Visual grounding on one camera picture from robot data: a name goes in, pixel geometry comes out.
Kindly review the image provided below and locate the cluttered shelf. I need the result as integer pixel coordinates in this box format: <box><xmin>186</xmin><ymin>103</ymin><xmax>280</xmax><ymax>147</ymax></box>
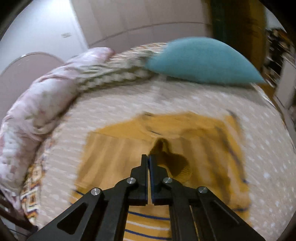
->
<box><xmin>262</xmin><ymin>28</ymin><xmax>294</xmax><ymax>88</ymax></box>

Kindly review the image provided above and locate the yellow striped shirt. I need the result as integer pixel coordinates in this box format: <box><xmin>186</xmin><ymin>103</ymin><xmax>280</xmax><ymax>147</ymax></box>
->
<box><xmin>69</xmin><ymin>112</ymin><xmax>251</xmax><ymax>241</ymax></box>

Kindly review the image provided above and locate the pink floral quilt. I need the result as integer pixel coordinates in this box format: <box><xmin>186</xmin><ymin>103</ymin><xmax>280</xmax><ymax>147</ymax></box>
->
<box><xmin>0</xmin><ymin>47</ymin><xmax>115</xmax><ymax>209</ymax></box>

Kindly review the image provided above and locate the dotted beige bed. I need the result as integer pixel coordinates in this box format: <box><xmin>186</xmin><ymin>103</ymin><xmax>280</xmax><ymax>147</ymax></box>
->
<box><xmin>20</xmin><ymin>42</ymin><xmax>296</xmax><ymax>241</ymax></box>

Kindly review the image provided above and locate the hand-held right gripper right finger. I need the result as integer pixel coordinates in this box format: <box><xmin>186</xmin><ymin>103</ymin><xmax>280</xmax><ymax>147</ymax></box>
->
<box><xmin>149</xmin><ymin>154</ymin><xmax>266</xmax><ymax>241</ymax></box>

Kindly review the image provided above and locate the white wardrobe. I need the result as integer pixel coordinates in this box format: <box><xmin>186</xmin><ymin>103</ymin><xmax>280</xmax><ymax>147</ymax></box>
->
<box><xmin>70</xmin><ymin>0</ymin><xmax>213</xmax><ymax>48</ymax></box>

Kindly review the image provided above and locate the patterned colourful blanket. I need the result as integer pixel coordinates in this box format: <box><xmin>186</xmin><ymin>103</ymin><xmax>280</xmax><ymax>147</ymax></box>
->
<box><xmin>20</xmin><ymin>137</ymin><xmax>55</xmax><ymax>226</ymax></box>

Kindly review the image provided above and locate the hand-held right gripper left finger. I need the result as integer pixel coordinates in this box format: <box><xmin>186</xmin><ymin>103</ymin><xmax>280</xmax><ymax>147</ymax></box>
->
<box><xmin>27</xmin><ymin>154</ymin><xmax>149</xmax><ymax>241</ymax></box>

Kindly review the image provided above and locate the wooden door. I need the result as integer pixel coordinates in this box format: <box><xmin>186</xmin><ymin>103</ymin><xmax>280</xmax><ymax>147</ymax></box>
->
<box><xmin>209</xmin><ymin>0</ymin><xmax>267</xmax><ymax>72</ymax></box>

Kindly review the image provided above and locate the patterned brown white pillow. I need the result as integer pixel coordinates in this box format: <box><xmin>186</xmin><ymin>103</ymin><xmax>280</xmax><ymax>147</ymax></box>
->
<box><xmin>75</xmin><ymin>42</ymin><xmax>169</xmax><ymax>94</ymax></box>

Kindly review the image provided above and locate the teal pillow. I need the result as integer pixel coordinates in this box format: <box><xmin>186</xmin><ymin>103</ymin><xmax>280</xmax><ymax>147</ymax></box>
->
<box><xmin>144</xmin><ymin>37</ymin><xmax>266</xmax><ymax>85</ymax></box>

